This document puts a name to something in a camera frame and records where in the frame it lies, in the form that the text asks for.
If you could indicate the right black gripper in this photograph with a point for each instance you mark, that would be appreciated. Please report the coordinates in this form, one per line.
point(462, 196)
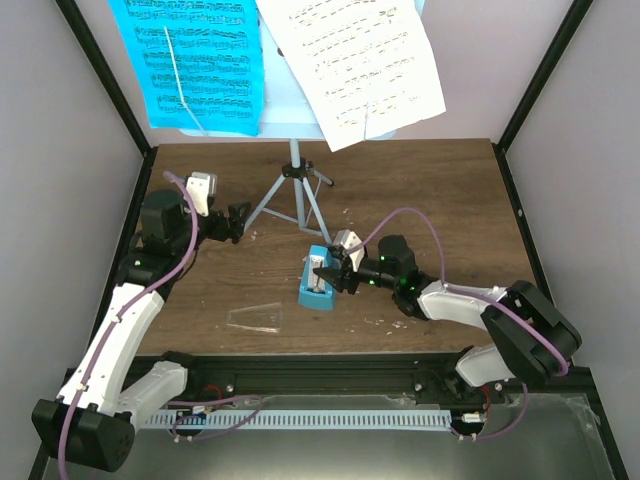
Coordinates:
point(339, 275)

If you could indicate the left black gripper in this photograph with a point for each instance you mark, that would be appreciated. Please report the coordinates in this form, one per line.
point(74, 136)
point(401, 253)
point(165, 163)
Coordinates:
point(237, 226)

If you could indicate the blue metronome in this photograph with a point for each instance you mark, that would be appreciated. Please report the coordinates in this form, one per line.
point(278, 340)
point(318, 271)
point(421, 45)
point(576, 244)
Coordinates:
point(314, 292)

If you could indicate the clear metronome cover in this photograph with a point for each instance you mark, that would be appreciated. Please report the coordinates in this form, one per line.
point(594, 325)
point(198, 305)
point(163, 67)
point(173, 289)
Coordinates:
point(265, 318)

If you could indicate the white sheet music page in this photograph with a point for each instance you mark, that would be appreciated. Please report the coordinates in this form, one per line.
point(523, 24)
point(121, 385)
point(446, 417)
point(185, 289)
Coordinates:
point(366, 68)

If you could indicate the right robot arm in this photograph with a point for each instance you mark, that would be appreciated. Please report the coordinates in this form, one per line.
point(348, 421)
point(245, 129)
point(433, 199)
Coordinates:
point(531, 340)

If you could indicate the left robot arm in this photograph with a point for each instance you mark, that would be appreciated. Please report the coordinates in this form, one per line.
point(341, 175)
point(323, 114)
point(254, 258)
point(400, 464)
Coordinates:
point(95, 416)

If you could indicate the light blue music stand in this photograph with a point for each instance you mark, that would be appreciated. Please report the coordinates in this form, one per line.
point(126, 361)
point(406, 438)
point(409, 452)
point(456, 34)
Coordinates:
point(287, 115)

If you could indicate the blue sheet music page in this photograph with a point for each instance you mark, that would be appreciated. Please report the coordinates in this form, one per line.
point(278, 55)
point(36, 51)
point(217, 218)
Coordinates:
point(199, 64)

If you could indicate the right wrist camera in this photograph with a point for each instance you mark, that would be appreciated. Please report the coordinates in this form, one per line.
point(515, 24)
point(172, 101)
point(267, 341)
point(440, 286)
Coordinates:
point(350, 247)

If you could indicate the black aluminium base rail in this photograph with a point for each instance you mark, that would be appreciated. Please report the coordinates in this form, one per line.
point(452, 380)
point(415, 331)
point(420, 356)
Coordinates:
point(428, 378)

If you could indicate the light blue slotted cable duct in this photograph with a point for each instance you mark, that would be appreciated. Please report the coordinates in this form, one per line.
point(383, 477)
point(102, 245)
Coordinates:
point(410, 420)

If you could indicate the left black frame post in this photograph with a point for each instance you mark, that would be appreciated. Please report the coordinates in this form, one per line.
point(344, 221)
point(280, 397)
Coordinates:
point(92, 51)

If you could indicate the black frame post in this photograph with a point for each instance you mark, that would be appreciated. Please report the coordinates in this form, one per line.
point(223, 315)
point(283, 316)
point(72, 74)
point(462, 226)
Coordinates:
point(568, 27)
point(92, 51)

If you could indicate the right black frame post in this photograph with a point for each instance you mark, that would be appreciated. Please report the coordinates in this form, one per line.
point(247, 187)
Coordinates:
point(568, 27)

